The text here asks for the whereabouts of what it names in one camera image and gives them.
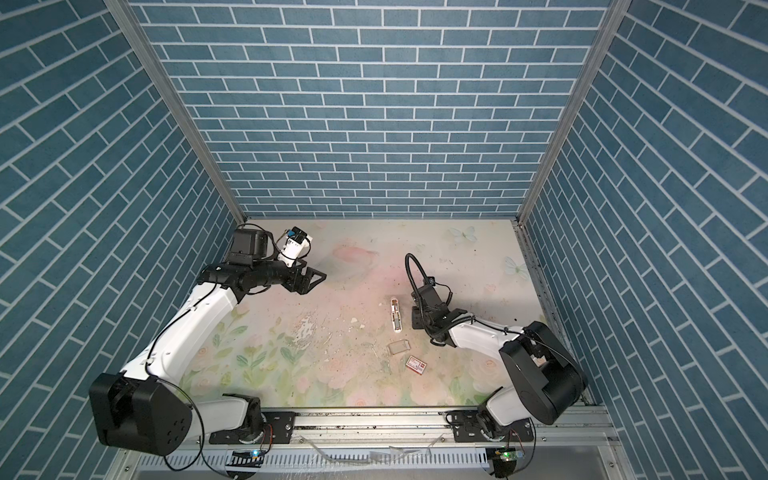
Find red staple box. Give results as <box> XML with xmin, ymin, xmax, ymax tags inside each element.
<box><xmin>405</xmin><ymin>355</ymin><xmax>427</xmax><ymax>375</ymax></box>

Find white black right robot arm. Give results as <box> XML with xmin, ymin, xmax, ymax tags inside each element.
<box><xmin>412</xmin><ymin>283</ymin><xmax>588</xmax><ymax>440</ymax></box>

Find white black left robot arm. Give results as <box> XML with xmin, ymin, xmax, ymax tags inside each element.
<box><xmin>89</xmin><ymin>224</ymin><xmax>326</xmax><ymax>457</ymax></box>

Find empty clear staple tray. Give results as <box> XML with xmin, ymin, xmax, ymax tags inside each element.
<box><xmin>387</xmin><ymin>339</ymin><xmax>411</xmax><ymax>356</ymax></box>

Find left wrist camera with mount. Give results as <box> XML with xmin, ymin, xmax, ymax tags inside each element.
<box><xmin>278</xmin><ymin>226</ymin><xmax>312</xmax><ymax>267</ymax></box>

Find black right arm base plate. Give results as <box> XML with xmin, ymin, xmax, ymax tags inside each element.
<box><xmin>442</xmin><ymin>410</ymin><xmax>535</xmax><ymax>443</ymax></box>

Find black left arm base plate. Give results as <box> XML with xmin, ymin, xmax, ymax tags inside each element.
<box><xmin>208</xmin><ymin>411</ymin><xmax>297</xmax><ymax>446</ymax></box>

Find aluminium front rail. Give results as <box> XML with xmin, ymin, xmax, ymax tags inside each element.
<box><xmin>106</xmin><ymin>406</ymin><xmax>634</xmax><ymax>479</ymax></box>

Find aluminium corner post left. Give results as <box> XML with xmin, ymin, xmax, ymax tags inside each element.
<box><xmin>104</xmin><ymin>0</ymin><xmax>247</xmax><ymax>223</ymax></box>

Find aluminium corner post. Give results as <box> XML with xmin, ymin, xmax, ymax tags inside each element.
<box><xmin>104</xmin><ymin>0</ymin><xmax>247</xmax><ymax>223</ymax></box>
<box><xmin>517</xmin><ymin>0</ymin><xmax>631</xmax><ymax>227</ymax></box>

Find aluminium corner post right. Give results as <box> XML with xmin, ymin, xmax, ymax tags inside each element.
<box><xmin>517</xmin><ymin>0</ymin><xmax>631</xmax><ymax>227</ymax></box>

